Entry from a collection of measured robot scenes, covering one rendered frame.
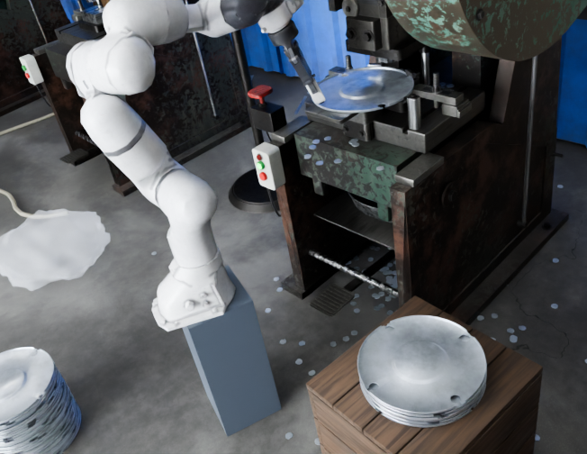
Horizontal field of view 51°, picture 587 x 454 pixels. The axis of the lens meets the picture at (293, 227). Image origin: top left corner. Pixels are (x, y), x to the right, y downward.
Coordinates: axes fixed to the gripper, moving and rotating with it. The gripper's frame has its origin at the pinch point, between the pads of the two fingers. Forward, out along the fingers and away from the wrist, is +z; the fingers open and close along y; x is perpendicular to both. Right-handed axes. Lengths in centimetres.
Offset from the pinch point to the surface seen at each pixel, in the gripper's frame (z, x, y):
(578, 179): 111, 70, -57
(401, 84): 11.4, 21.6, -4.0
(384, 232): 53, -2, 1
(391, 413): 44, -9, 74
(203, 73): 24, -67, -147
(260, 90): 0.3, -17.7, -20.9
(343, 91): 5.6, 6.4, -4.1
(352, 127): 15.7, 4.2, -1.5
